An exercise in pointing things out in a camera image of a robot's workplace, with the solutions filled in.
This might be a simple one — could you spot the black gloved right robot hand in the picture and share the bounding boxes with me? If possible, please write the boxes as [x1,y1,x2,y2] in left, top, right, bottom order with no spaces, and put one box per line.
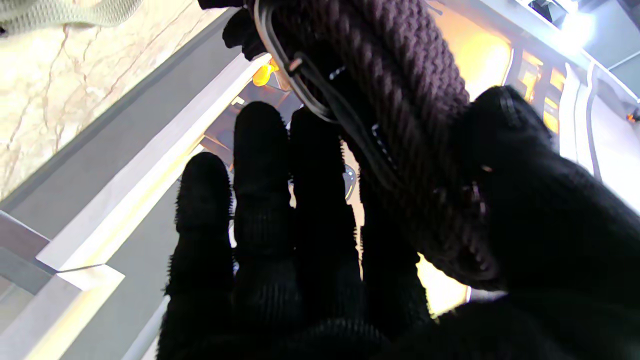
[157,85,640,360]

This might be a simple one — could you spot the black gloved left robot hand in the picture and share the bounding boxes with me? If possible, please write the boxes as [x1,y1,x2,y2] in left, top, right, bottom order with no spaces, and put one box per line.
[197,0,271,62]

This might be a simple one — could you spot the orange fruits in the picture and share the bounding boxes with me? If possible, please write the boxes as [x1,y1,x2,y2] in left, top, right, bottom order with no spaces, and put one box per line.
[251,62,277,87]

